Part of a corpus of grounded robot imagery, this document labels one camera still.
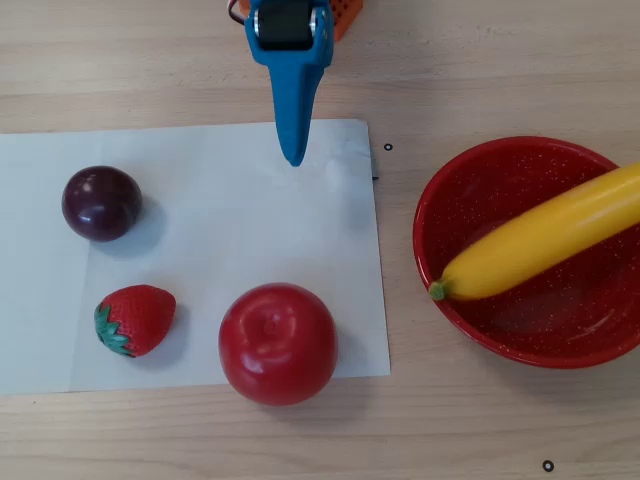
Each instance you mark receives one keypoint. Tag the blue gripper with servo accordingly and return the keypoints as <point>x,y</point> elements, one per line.
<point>291,56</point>

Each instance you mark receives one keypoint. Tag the yellow toy banana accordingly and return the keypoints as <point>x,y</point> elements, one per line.
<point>525,250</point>

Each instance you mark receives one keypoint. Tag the red speckled bowl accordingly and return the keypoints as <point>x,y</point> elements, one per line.
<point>550,330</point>

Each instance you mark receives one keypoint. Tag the white paper sheet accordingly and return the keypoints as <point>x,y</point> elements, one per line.
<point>225,225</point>

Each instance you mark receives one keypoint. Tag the dark purple toy plum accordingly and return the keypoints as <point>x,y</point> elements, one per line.
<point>102,205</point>

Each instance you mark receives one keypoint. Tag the red toy apple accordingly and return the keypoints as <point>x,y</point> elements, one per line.
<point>277,345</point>

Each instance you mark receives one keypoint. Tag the red toy strawberry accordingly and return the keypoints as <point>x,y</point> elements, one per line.
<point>142,315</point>

